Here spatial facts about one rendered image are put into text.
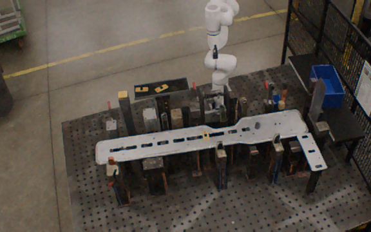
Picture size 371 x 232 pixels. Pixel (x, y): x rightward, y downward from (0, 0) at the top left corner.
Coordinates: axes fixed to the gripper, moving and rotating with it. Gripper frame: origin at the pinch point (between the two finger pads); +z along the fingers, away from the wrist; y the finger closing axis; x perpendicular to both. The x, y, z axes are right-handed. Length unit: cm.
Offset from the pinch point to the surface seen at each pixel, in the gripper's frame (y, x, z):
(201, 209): 60, -21, 75
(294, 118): 23, 50, 45
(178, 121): 13.4, -26.8, 39.9
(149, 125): 13, -46, 40
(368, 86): 35, 90, 13
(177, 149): 33, -30, 45
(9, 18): -325, -244, 116
